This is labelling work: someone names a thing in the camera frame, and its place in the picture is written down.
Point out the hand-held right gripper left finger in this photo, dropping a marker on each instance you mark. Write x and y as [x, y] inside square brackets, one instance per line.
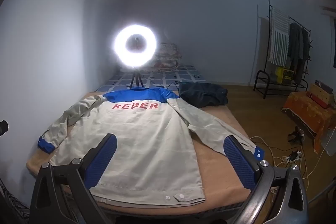
[102, 161]

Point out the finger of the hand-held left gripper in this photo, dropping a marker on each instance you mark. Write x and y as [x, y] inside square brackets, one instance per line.
[3, 129]

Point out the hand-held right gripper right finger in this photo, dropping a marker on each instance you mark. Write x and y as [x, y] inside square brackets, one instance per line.
[237, 161]

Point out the grey and blue jacket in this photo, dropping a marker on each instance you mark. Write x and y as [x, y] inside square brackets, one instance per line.
[147, 140]

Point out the dark blue folded clothes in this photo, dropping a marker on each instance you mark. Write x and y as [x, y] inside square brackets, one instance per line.
[202, 95]

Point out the dark hanging clothes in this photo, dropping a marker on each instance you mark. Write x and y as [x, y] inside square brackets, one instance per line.
[296, 50]

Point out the black clothes rack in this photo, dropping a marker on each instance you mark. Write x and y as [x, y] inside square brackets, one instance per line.
[269, 6]

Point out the white power strip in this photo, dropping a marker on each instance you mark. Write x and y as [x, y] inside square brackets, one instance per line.
[292, 157]

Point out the black tripod stand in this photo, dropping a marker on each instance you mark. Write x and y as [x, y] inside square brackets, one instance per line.
[136, 81]

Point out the orange covered bench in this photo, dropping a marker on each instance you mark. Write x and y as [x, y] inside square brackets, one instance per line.
[309, 111]

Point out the grey board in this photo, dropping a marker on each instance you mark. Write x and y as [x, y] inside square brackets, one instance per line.
[329, 142]

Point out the yellow box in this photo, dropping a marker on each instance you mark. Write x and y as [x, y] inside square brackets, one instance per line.
[284, 75]

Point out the red flat box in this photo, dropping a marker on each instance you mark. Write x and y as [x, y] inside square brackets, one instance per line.
[317, 100]

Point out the wooden box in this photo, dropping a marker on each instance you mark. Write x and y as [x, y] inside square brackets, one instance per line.
[324, 94]

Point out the red floral folded quilt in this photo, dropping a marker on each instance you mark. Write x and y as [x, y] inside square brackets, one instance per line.
[165, 64]

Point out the striped white towel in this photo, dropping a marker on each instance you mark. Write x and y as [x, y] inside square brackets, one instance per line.
[279, 37]

